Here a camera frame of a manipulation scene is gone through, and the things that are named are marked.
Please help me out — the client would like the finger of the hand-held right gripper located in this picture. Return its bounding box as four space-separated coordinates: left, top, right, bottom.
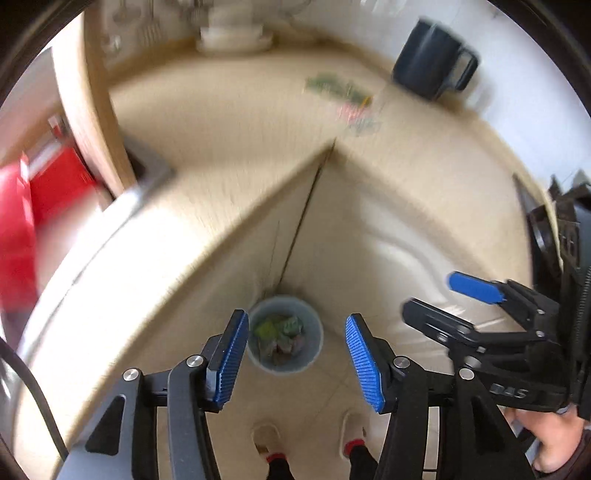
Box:
402 299 548 367
446 271 561 333

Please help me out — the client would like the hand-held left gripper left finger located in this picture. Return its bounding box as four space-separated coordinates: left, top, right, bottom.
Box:
55 309 250 480

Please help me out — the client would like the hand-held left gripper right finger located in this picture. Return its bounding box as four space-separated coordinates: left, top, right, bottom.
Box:
345 313 536 480

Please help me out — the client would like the blue plastic bucket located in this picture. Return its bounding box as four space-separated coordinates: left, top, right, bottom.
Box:
246 295 324 374

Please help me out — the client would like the green snack wrapper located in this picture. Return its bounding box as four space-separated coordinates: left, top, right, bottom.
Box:
305 71 374 104

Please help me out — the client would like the person's right hand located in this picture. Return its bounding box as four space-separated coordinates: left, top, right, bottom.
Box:
508 406 591 474

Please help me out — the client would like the person's white slipper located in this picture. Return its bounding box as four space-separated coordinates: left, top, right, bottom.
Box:
339 413 368 457
252 422 283 457

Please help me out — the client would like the person's right leg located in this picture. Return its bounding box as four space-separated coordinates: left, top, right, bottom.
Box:
346 438 385 480

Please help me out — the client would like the person's leg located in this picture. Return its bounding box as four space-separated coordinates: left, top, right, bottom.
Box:
265 452 297 480
346 438 385 480

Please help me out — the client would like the black glass cooktop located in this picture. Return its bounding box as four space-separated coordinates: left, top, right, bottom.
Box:
512 173 541 222

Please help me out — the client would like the person's left leg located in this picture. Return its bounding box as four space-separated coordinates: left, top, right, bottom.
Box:
265 452 297 480

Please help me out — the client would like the dark blue electric kettle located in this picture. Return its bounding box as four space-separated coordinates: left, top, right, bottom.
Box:
392 17 479 100

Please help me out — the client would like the red plastic basket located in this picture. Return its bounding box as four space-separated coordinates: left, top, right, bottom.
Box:
0 143 100 305

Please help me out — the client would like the wooden cutting board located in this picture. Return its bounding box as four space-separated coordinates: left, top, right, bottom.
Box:
51 9 134 197

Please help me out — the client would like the stack of white bowls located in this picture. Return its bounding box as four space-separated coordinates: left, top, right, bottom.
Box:
196 0 273 54

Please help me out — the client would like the row of hanging kitchen utensils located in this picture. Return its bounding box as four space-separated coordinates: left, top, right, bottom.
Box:
104 0 195 54

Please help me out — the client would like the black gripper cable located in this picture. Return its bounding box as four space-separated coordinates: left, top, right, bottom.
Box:
0 339 70 462

